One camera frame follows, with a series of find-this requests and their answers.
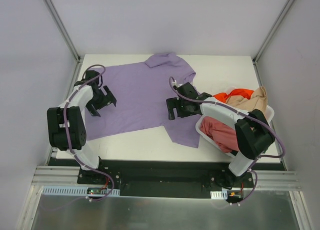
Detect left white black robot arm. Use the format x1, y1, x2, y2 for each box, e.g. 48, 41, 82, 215
46, 65, 117, 184

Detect right white cable duct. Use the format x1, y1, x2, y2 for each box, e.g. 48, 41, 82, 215
210, 190, 228, 200

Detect aluminium frame rail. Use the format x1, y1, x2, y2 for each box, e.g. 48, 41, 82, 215
31, 166, 80, 185

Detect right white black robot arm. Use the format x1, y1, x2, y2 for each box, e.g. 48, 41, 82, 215
166, 78, 275, 187

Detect pink t shirt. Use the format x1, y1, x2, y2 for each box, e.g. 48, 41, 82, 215
199, 116, 239, 153

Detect left aluminium corner post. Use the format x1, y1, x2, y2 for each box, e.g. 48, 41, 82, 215
38, 0, 85, 63

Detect orange t shirt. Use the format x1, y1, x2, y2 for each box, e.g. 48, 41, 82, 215
213, 88, 254, 103

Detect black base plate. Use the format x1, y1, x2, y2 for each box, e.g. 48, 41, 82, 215
48, 157, 286, 197

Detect beige t shirt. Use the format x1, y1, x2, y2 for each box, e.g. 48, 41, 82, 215
225, 86, 268, 113

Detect white cable duct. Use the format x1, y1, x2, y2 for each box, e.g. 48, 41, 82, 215
42, 186, 120, 197
210, 190, 228, 200

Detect purple t shirt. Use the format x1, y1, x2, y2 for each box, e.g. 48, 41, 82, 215
85, 53, 200, 148

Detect white laundry basket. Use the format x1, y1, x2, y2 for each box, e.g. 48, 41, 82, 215
198, 89, 271, 156

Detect left white cable duct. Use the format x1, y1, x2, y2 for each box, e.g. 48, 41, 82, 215
42, 186, 120, 197

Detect aluminium corner post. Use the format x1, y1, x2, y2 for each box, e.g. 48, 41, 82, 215
38, 0, 85, 63
251, 0, 302, 64

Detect right aluminium corner post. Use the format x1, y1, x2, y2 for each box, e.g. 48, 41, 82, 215
251, 0, 302, 64

